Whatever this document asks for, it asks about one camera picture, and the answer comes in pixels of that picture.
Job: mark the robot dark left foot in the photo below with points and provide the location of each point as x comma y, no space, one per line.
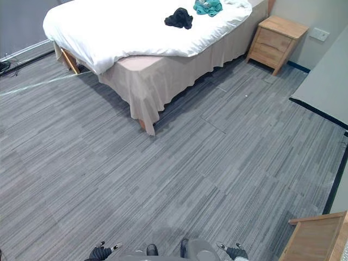
152,249

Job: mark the black cloth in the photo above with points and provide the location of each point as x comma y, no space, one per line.
179,18

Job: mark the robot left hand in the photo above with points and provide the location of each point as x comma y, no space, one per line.
99,252

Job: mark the beige bed sheet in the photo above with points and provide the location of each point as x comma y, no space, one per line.
163,79

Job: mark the robot grey torso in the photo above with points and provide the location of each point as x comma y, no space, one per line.
190,251

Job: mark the white duvet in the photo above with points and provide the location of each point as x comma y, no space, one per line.
141,30

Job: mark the robot dark foot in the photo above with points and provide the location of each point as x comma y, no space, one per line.
184,247
152,249

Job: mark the wooden nightstand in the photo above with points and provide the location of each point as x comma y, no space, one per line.
277,43

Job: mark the white wall socket plate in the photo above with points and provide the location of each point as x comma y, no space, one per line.
319,34

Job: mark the teal cloth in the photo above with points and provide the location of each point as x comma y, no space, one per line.
208,6

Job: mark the robot dark right foot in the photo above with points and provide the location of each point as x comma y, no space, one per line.
184,247

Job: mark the wooden bed frame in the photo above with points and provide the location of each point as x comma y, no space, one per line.
71,63

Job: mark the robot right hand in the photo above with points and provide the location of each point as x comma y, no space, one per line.
236,251

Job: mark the wooden cabinet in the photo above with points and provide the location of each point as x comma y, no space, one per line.
316,236

